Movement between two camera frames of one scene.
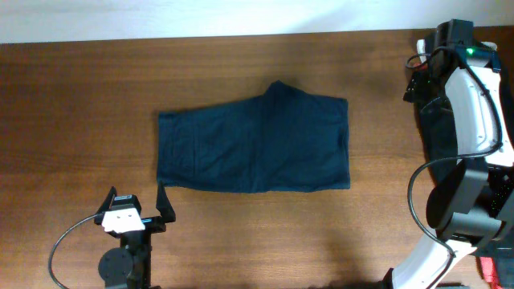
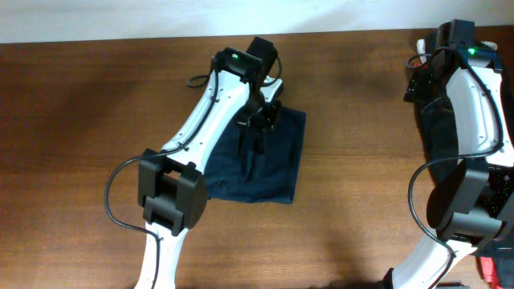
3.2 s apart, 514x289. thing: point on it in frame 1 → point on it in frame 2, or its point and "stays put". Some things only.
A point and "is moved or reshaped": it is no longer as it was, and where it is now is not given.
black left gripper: (165, 209) → (265, 120)
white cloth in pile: (421, 45) stays put
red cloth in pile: (418, 64) stays put
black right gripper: (418, 88) stays put
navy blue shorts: (283, 141) is moved or reshaped
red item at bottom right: (488, 270) stays put
